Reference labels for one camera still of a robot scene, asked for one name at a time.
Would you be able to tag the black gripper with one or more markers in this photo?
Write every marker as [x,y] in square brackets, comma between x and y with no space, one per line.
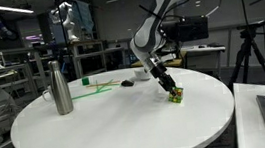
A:
[161,73]

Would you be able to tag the multicoloured Rubik's cube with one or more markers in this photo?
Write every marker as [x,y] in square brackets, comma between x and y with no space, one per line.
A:
[177,96]

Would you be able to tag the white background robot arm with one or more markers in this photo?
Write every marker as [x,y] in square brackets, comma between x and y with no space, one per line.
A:
[67,21]

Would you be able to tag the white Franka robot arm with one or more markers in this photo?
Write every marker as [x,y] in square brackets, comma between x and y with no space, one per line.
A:
[153,24]

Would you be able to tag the small green cube block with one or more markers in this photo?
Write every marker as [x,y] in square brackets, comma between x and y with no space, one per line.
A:
[85,81]

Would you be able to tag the wooden desk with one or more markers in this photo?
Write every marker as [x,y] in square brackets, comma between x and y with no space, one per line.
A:
[181,62]

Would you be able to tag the white bowl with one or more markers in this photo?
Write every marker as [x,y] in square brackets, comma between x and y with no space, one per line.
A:
[141,74]

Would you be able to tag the black folding pocket tool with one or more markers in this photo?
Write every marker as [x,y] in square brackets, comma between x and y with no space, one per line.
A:
[127,83]

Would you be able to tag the white desk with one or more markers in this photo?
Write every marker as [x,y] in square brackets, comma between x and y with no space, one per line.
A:
[203,50]

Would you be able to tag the black monitor with stand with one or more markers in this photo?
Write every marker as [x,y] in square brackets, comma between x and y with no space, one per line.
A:
[171,32]

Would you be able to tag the black keyboard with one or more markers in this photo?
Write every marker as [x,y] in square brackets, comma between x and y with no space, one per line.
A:
[215,44]

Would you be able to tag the wide black monitor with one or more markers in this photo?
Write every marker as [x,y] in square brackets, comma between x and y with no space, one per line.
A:
[194,28]

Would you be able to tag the long green straw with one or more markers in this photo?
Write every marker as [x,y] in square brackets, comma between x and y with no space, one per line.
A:
[91,94]

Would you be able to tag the metal shelf table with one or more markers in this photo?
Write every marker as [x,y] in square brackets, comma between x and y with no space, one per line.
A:
[76,60]

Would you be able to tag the stainless steel water bottle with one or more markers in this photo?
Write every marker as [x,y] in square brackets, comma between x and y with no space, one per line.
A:
[61,92]

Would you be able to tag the blue hanging cloth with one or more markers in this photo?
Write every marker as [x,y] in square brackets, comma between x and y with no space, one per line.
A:
[84,15]

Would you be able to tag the black stand pole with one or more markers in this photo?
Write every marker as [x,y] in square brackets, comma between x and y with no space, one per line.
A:
[64,31]

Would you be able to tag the white mug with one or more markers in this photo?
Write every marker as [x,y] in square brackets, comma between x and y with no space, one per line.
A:
[50,94]

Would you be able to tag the black camera tripod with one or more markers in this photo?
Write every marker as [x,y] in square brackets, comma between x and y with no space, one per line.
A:
[245,36]

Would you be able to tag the black camera on tripod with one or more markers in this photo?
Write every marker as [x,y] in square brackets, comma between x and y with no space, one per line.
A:
[251,24]

